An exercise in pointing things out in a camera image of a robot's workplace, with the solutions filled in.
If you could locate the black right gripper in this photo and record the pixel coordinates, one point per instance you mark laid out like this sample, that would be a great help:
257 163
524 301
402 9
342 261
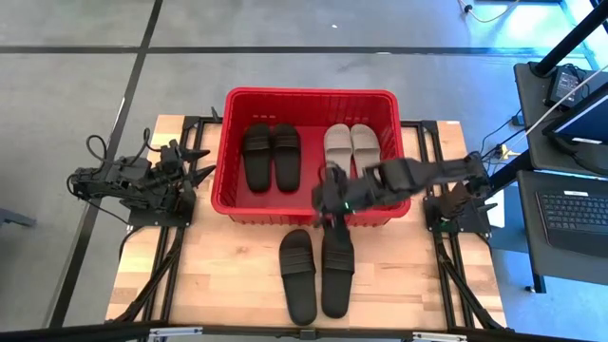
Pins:
342 192

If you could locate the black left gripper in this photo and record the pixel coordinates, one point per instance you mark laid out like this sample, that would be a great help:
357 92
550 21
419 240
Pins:
176 166

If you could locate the small black slide sandal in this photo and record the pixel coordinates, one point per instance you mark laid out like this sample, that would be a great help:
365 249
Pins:
256 166
286 166

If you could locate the large black slide sandal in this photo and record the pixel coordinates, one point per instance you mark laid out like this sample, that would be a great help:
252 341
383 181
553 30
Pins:
298 285
337 285

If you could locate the beige slide sandal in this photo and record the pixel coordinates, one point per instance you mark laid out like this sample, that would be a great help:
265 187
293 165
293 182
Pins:
365 145
338 145

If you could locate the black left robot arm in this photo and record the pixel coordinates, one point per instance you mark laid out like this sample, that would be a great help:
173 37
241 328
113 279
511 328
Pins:
119 183

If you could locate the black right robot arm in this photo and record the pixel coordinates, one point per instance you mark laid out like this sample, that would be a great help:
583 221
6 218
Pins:
427 173

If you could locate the red plastic bin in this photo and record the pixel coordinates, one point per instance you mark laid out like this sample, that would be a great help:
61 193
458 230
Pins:
309 107

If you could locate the black stand pole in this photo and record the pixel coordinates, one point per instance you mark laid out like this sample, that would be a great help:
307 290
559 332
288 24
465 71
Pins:
510 171
570 40

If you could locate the yellow plug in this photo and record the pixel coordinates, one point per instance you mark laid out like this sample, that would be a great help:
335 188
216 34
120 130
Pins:
506 153

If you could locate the grey chair leg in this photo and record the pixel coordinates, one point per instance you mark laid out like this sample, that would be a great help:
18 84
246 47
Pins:
14 217

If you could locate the black side desk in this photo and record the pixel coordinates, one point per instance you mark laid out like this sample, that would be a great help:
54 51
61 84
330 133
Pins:
529 228
534 119

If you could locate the black laptop keyboard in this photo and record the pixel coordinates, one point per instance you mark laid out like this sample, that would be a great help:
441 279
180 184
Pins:
575 214

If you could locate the black monitor screen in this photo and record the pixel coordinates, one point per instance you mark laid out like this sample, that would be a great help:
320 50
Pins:
586 121

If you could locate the black frame crossbar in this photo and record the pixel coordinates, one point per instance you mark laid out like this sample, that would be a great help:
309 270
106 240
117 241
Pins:
247 335

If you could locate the silver metal bracket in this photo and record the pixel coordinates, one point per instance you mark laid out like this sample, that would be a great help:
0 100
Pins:
176 332
439 336

